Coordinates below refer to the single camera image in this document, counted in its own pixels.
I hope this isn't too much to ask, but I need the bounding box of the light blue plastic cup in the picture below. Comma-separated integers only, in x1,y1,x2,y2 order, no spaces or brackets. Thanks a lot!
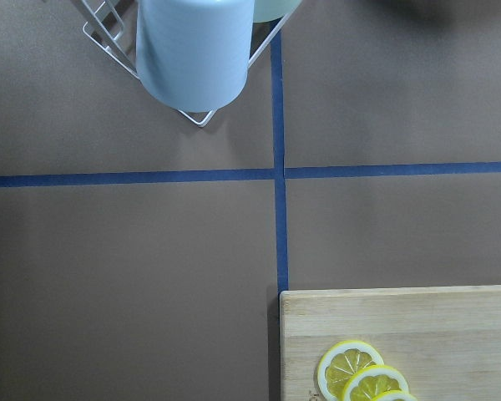
136,0,255,113

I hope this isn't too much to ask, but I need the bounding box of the white wire cup rack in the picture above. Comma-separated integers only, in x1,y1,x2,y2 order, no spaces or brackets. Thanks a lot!
74,1,293,127

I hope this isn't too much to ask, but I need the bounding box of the lemon slice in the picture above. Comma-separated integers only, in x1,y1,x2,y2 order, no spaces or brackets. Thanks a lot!
316,340,384,400
341,364,410,400
372,390,418,401

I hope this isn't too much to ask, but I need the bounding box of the bamboo cutting board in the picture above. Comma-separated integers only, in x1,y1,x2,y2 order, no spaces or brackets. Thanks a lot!
280,285,501,400

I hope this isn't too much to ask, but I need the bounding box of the mint green plastic cup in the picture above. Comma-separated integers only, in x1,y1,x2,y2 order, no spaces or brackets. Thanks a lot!
253,0,301,23

